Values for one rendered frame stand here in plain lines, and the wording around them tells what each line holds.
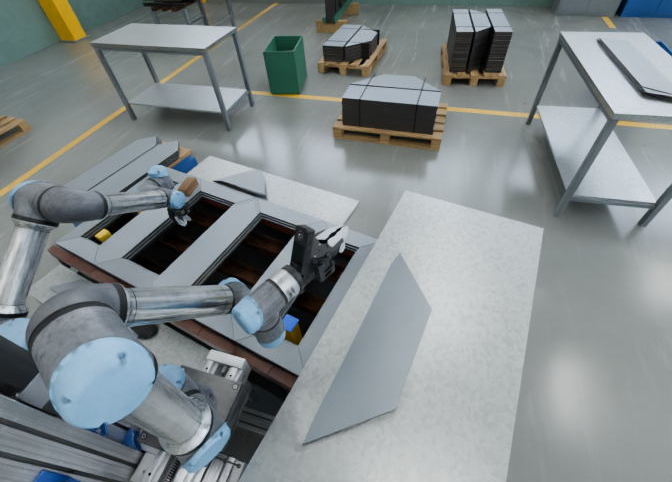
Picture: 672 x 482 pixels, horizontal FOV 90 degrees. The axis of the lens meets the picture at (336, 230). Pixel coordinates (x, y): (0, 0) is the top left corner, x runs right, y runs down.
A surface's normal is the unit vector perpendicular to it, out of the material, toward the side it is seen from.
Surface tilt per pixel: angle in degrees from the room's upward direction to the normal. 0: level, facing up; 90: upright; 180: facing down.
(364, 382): 0
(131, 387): 82
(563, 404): 0
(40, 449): 90
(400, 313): 0
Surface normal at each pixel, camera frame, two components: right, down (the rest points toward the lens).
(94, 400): 0.73, 0.36
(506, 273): -0.05, -0.68
